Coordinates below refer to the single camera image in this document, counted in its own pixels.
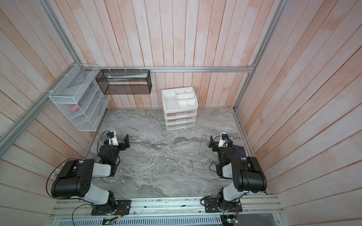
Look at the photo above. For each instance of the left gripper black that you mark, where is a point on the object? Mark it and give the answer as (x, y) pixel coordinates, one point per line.
(123, 147)

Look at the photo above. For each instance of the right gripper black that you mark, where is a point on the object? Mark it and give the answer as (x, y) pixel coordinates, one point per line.
(212, 143)

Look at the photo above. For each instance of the white plastic drawer organizer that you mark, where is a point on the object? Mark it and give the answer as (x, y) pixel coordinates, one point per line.
(180, 106)

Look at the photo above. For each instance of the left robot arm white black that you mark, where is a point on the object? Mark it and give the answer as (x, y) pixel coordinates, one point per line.
(74, 180)

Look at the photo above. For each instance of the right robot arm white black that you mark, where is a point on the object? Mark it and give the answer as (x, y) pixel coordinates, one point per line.
(245, 172)

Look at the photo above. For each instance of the dark purple notebook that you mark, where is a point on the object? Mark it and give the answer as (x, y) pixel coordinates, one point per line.
(239, 151)

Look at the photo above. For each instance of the pink eraser block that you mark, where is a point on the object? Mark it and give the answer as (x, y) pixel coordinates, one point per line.
(75, 107)

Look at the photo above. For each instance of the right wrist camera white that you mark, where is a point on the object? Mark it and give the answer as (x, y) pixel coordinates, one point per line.
(225, 140)

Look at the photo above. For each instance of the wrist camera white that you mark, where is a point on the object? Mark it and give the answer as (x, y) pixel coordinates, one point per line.
(225, 140)
(111, 138)

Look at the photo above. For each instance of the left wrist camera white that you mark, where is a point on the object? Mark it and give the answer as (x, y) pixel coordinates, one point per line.
(111, 138)

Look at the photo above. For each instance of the black wire mesh basket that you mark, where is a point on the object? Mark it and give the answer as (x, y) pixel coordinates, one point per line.
(124, 81)

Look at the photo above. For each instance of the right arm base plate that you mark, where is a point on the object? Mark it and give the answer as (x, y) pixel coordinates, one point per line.
(219, 205)

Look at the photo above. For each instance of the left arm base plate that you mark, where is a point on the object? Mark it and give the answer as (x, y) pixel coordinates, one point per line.
(116, 207)

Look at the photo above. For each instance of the white wire mesh shelf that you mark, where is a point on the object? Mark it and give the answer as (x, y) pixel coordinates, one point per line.
(78, 88)

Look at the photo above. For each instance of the aluminium mounting rail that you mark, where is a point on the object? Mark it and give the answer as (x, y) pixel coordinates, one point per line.
(170, 206)

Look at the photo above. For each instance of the horizontal aluminium frame bar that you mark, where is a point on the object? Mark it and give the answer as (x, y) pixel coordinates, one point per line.
(186, 69)

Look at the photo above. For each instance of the left aluminium frame bar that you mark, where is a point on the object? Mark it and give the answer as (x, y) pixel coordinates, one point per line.
(17, 129)

